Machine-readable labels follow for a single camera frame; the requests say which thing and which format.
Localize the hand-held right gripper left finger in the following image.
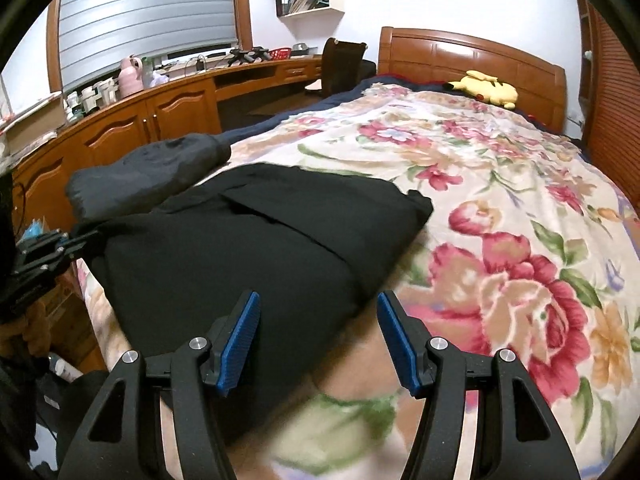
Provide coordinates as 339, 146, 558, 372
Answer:
59, 290, 262, 480

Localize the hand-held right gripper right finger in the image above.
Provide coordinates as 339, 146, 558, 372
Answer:
376, 290, 582, 480

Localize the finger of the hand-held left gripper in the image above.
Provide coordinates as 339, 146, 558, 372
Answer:
17, 229, 101, 253
15, 247, 97, 286

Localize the black coat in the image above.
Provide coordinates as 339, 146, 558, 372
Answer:
72, 162, 435, 448

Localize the white tube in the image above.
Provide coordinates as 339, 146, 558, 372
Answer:
47, 352, 84, 381

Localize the dark grey garment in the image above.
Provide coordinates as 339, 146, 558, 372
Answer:
65, 132, 232, 223

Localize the cardboard box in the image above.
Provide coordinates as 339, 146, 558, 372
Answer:
6, 94, 65, 155

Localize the floral blanket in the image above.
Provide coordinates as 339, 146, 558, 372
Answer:
75, 82, 640, 480

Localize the wooden desk with cabinets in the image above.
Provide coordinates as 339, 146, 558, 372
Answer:
10, 52, 326, 371

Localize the grey window blind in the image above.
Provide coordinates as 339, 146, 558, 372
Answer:
57, 0, 237, 93

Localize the black device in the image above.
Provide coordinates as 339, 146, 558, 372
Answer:
227, 46, 271, 66

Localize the yellow plush toy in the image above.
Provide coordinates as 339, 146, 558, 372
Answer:
446, 70, 519, 110

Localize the dark desk chair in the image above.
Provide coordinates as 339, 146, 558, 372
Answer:
305, 37, 376, 98

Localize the wooden headboard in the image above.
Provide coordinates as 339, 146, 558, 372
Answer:
376, 26, 568, 136

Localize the wooden louvered wardrobe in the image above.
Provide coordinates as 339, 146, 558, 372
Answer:
575, 0, 640, 196

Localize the wooden window frame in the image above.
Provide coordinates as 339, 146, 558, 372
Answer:
46, 0, 253, 96

